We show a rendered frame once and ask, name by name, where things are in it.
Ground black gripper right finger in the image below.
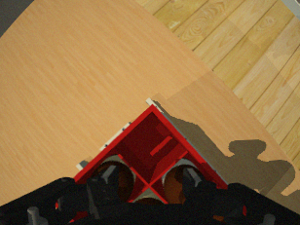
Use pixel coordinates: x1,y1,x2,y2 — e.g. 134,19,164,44
175,168,300,225

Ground red crate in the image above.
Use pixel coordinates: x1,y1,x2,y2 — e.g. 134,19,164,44
73,104,228,204

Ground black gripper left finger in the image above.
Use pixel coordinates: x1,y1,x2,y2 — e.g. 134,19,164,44
0,166,133,225

